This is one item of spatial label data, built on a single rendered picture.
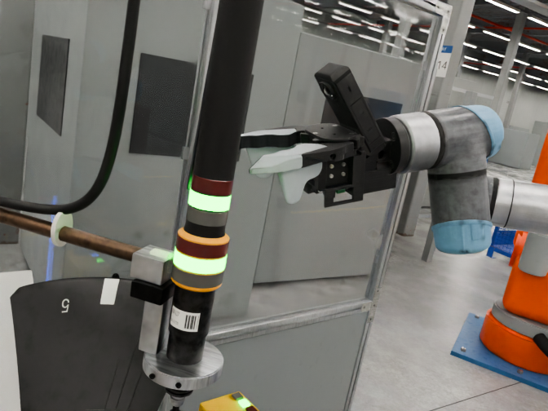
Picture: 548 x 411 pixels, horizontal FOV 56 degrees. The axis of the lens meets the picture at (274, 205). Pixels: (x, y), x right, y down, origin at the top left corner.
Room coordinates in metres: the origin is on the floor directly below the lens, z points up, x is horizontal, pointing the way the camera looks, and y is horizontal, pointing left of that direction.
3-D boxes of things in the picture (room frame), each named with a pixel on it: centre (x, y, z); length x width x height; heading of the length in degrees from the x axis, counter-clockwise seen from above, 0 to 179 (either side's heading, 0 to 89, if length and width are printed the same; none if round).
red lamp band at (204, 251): (0.41, 0.05, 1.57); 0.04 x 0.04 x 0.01
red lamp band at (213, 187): (0.41, 0.05, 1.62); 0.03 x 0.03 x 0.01
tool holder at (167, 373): (0.41, 0.06, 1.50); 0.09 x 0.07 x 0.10; 77
